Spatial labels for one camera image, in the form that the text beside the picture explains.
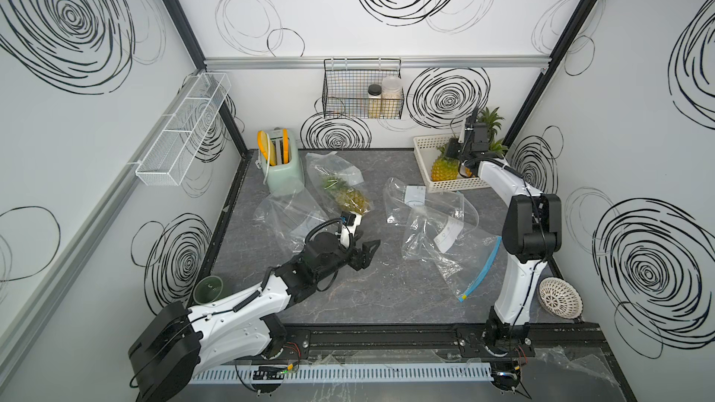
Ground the black wire basket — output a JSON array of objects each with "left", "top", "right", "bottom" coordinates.
[{"left": 321, "top": 58, "right": 405, "bottom": 119}]

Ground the pineapple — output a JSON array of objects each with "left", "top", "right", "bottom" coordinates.
[
  {"left": 478, "top": 106, "right": 504, "bottom": 141},
  {"left": 322, "top": 176, "right": 372, "bottom": 215},
  {"left": 430, "top": 144, "right": 460, "bottom": 182},
  {"left": 489, "top": 139, "right": 508, "bottom": 158}
]

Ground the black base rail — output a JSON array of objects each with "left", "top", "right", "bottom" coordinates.
[{"left": 277, "top": 323, "right": 605, "bottom": 358}]

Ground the orange toast slice right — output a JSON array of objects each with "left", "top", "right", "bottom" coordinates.
[{"left": 281, "top": 128, "right": 290, "bottom": 165}]

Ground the yellow toast slice left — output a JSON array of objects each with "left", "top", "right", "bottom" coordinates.
[{"left": 257, "top": 130, "right": 277, "bottom": 167}]

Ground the white lid jar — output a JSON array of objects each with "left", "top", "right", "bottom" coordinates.
[{"left": 381, "top": 76, "right": 403, "bottom": 119}]

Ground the green cup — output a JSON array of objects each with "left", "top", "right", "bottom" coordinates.
[{"left": 193, "top": 275, "right": 227, "bottom": 305}]

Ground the black lid spice jar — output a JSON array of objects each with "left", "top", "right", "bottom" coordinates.
[{"left": 368, "top": 84, "right": 383, "bottom": 119}]

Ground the white plastic basket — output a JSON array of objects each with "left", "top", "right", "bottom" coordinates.
[{"left": 413, "top": 134, "right": 490, "bottom": 193}]

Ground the grey cable duct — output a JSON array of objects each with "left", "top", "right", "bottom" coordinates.
[{"left": 190, "top": 363, "right": 493, "bottom": 385}]

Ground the white woven ball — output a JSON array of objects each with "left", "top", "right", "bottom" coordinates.
[{"left": 538, "top": 277, "right": 584, "bottom": 319}]

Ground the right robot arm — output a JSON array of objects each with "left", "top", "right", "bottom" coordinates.
[{"left": 446, "top": 111, "right": 562, "bottom": 357}]

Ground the white wire shelf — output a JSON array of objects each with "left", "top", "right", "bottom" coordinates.
[{"left": 135, "top": 72, "right": 231, "bottom": 186}]

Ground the zip-top bag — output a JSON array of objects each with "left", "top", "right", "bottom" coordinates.
[
  {"left": 305, "top": 152, "right": 374, "bottom": 216},
  {"left": 253, "top": 189, "right": 328, "bottom": 255},
  {"left": 383, "top": 178, "right": 480, "bottom": 226},
  {"left": 401, "top": 207, "right": 502, "bottom": 302}
]

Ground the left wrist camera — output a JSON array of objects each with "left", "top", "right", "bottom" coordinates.
[{"left": 340, "top": 211, "right": 362, "bottom": 249}]

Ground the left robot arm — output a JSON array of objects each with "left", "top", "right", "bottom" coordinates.
[{"left": 128, "top": 212, "right": 381, "bottom": 401}]

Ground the mint green toaster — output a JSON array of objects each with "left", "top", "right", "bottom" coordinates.
[{"left": 258, "top": 128, "right": 305, "bottom": 195}]

